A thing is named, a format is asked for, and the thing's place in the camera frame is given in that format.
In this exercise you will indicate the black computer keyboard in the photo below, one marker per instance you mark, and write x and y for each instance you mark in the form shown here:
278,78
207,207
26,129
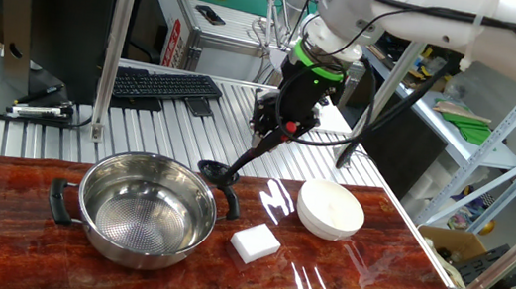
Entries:
166,86

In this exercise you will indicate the white ceramic bowl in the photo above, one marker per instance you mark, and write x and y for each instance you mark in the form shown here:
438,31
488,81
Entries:
329,209

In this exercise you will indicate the black pen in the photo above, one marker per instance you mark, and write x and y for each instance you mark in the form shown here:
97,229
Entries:
40,95

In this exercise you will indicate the white sponge block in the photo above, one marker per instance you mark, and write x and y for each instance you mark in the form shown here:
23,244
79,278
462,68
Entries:
255,244

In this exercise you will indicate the silver aluminium case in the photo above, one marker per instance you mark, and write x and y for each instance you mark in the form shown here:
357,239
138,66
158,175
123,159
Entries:
229,63

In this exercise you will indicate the red brown woodgrain mat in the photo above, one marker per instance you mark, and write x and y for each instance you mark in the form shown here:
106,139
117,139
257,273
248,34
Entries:
71,274

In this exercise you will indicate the white marker pen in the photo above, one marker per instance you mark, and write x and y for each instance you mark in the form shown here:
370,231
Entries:
37,111

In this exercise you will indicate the green folded bag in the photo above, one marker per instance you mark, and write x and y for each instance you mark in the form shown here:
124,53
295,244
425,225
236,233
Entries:
469,130

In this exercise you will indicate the white metal shelf rack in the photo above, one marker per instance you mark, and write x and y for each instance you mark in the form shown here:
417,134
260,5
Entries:
491,145

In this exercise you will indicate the black computer monitor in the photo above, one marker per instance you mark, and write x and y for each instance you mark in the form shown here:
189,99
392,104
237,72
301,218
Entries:
75,15

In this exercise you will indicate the black smartphone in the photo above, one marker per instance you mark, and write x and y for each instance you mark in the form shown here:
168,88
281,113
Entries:
210,15
199,107

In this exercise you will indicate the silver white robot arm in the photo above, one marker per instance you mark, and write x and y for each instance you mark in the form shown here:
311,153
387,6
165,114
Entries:
405,14

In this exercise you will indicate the black cabinet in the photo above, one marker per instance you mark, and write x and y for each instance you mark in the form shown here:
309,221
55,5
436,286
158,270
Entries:
402,148

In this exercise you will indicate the black plastic part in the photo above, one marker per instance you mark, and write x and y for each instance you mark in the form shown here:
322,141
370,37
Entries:
491,267

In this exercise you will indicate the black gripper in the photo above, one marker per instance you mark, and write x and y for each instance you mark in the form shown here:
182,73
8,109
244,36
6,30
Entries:
304,96

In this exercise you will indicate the black flat pad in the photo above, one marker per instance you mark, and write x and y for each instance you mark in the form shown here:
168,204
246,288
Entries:
136,103

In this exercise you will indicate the white foam packaging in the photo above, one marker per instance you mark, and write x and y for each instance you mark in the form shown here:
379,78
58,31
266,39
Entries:
433,182

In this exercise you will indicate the open cardboard box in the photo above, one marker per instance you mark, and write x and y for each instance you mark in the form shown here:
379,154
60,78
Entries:
450,240

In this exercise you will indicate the colourful cloth bag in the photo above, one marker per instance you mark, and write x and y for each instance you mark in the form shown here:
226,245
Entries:
469,212

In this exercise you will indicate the wooden utensil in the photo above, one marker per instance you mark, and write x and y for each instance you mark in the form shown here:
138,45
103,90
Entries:
452,109

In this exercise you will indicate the black ladle red tip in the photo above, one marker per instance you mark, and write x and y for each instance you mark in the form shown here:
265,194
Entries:
257,149

